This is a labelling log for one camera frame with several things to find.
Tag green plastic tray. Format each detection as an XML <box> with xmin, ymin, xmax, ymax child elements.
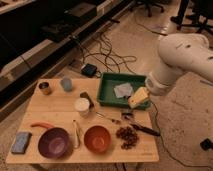
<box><xmin>97</xmin><ymin>73</ymin><xmax>146</xmax><ymax>108</ymax></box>

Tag small dark purple object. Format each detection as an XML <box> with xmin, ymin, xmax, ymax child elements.
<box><xmin>121</xmin><ymin>111</ymin><xmax>134</xmax><ymax>118</ymax></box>

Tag metal spoon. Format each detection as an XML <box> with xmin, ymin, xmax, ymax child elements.
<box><xmin>96</xmin><ymin>112</ymin><xmax>121</xmax><ymax>124</ymax></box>

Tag black handled knife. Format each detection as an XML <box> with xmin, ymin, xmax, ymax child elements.
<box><xmin>124</xmin><ymin>116</ymin><xmax>160</xmax><ymax>136</ymax></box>

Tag white lidded cup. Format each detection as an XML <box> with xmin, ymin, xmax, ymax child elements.
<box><xmin>74</xmin><ymin>98</ymin><xmax>90</xmax><ymax>117</ymax></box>

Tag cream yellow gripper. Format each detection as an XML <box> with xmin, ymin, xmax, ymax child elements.
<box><xmin>128</xmin><ymin>87</ymin><xmax>150</xmax><ymax>109</ymax></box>

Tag red bowl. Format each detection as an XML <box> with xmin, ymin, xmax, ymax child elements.
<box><xmin>84</xmin><ymin>125</ymin><xmax>111</xmax><ymax>154</ymax></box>

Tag purple bowl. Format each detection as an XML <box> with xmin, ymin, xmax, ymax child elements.
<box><xmin>38</xmin><ymin>127</ymin><xmax>70</xmax><ymax>158</ymax></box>

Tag office chair base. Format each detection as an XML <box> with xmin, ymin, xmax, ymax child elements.
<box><xmin>130</xmin><ymin>0</ymin><xmax>164</xmax><ymax>17</ymax></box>

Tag black power adapter box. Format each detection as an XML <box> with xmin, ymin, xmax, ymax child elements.
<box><xmin>81</xmin><ymin>63</ymin><xmax>97</xmax><ymax>77</ymax></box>

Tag light blue towel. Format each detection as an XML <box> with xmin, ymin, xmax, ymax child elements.
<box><xmin>114</xmin><ymin>83</ymin><xmax>133</xmax><ymax>98</ymax></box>

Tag blue sponge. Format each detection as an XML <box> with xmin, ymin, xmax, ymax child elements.
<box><xmin>11</xmin><ymin>132</ymin><xmax>32</xmax><ymax>154</ymax></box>

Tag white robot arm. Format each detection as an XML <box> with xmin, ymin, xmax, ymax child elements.
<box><xmin>128</xmin><ymin>33</ymin><xmax>213</xmax><ymax>109</ymax></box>

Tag blue grey cup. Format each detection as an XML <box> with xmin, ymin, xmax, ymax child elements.
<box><xmin>60</xmin><ymin>77</ymin><xmax>72</xmax><ymax>92</ymax></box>

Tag pile of brown nuts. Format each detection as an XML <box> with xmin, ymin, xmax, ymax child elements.
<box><xmin>116</xmin><ymin>126</ymin><xmax>139</xmax><ymax>150</ymax></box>

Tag black floor cables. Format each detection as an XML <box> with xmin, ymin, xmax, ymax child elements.
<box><xmin>68</xmin><ymin>31</ymin><xmax>138</xmax><ymax>75</ymax></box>

